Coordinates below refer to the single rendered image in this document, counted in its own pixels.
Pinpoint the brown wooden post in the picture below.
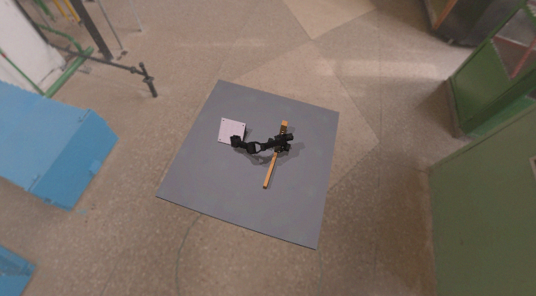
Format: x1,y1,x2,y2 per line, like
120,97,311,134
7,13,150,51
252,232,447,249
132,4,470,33
279,120,288,135

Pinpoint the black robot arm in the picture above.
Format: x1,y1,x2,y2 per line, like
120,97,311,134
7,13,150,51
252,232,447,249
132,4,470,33
230,133,294,154

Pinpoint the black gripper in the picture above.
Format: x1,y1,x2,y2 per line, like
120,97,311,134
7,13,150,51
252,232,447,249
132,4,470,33
268,138,290,151

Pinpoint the brown wooden board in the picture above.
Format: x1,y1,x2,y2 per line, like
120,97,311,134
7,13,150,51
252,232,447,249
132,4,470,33
263,152,278,189

